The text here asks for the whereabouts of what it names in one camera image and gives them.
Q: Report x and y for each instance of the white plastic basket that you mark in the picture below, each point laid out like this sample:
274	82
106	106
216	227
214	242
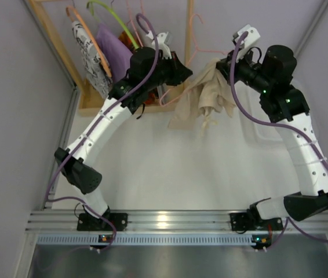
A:
263	134

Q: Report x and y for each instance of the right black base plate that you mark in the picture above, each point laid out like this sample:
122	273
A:
245	221

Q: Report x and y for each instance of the perforated cable duct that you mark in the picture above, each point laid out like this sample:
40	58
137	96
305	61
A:
154	239

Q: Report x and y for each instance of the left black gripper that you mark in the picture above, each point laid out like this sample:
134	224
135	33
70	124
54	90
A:
175	68

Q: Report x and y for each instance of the wooden clothes rack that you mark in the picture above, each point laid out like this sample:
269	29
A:
90	101

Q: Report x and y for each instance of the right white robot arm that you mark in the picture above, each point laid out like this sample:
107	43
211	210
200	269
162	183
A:
287	111

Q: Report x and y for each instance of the green hanger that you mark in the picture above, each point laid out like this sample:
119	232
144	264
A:
104	12

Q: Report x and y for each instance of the pink wire hanger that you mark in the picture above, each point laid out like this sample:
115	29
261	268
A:
194	49
133	7

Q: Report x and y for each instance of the aluminium mounting rail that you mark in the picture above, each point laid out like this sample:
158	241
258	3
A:
138	221

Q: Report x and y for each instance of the purple garment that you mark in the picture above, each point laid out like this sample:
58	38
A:
117	54

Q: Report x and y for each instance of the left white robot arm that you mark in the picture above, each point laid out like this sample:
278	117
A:
148	69

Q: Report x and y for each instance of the beige trousers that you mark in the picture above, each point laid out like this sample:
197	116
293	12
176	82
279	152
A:
209	92

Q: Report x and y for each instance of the orange hanger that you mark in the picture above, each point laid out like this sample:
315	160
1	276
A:
103	62

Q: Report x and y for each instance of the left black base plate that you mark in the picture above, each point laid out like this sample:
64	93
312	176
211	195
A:
88	223

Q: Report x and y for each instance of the black white patterned garment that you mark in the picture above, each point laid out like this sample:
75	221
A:
95	72

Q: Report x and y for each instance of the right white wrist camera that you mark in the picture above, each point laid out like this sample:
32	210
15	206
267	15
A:
249	41

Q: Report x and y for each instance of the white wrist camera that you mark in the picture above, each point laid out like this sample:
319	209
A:
249	41
164	40

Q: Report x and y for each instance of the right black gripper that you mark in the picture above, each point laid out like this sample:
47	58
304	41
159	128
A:
228	66

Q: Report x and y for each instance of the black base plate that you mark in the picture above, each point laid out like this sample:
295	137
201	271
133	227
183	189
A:
88	223
245	221

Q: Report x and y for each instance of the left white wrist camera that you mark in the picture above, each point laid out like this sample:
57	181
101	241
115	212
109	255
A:
164	40

